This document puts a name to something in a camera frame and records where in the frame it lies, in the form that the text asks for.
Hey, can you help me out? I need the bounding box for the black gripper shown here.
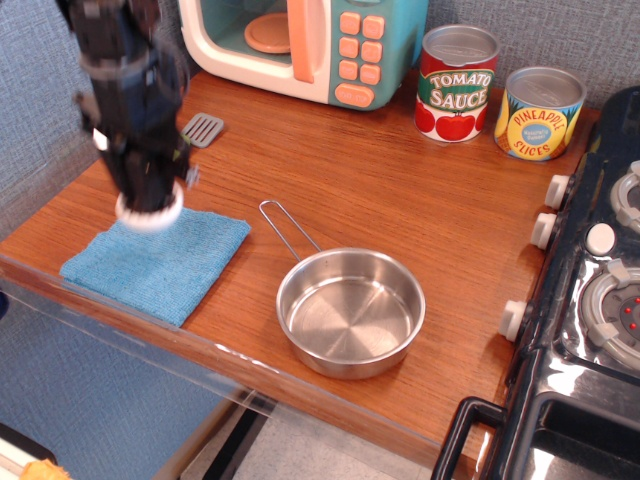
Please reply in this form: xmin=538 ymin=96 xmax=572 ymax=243
xmin=76 ymin=49 xmax=200 ymax=210

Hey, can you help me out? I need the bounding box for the white toy mushroom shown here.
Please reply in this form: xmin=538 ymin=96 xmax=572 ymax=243
xmin=115 ymin=182 xmax=184 ymax=233

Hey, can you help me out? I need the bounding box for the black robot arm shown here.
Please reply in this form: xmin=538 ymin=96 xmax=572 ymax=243
xmin=57 ymin=1 xmax=190 ymax=214

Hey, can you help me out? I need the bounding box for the blue folded cloth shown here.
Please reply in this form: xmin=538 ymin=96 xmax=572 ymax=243
xmin=60 ymin=209 xmax=251 ymax=327

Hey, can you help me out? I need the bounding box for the orange microwave turntable plate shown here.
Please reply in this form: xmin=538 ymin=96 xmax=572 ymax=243
xmin=244 ymin=12 xmax=291 ymax=55

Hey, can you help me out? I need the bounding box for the clear acrylic table guard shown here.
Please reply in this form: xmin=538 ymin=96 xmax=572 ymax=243
xmin=1 ymin=259 xmax=431 ymax=479

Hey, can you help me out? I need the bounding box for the teal toy microwave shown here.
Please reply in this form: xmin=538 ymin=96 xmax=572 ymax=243
xmin=178 ymin=1 xmax=428 ymax=111

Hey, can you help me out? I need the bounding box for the orange fuzzy object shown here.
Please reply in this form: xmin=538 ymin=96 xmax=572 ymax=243
xmin=19 ymin=459 xmax=71 ymax=480

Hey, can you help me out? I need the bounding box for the tomato sauce can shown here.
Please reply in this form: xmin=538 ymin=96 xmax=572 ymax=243
xmin=414 ymin=24 xmax=500 ymax=143

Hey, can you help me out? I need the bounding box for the white stove knob bottom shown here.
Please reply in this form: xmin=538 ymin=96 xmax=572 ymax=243
xmin=498 ymin=300 xmax=527 ymax=342

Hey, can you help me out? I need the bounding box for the white stove knob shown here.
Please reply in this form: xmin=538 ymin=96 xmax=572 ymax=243
xmin=530 ymin=213 xmax=557 ymax=250
xmin=498 ymin=300 xmax=527 ymax=342
xmin=544 ymin=175 xmax=571 ymax=210

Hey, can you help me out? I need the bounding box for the pineapple slices can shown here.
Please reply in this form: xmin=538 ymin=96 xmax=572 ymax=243
xmin=494 ymin=66 xmax=587 ymax=162

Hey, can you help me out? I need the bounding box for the white stove knob middle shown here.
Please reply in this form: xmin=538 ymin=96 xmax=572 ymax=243
xmin=530 ymin=213 xmax=557 ymax=250

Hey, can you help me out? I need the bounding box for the white stove knob top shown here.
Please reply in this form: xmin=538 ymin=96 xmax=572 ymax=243
xmin=544 ymin=175 xmax=571 ymax=210

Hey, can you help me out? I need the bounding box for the white round stove button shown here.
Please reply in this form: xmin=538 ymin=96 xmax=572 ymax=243
xmin=585 ymin=223 xmax=616 ymax=256

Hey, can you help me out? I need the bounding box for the grey stove burner back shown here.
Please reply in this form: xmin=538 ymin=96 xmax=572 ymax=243
xmin=610 ymin=160 xmax=640 ymax=234

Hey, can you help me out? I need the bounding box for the grey stove burner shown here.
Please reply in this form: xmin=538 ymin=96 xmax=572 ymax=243
xmin=580 ymin=259 xmax=639 ymax=371
xmin=610 ymin=160 xmax=640 ymax=234

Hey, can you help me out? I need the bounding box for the grey stove burner front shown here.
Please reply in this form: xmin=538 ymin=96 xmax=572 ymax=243
xmin=580 ymin=259 xmax=639 ymax=371

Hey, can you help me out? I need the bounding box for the black toy stove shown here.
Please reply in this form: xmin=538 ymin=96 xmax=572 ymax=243
xmin=432 ymin=87 xmax=639 ymax=479

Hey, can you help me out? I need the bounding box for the green handled grey spatula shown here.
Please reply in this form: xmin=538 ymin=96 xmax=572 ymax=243
xmin=181 ymin=113 xmax=225 ymax=149

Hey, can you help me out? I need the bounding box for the silver pot with handle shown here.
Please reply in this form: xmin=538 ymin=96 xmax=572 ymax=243
xmin=258 ymin=199 xmax=427 ymax=381

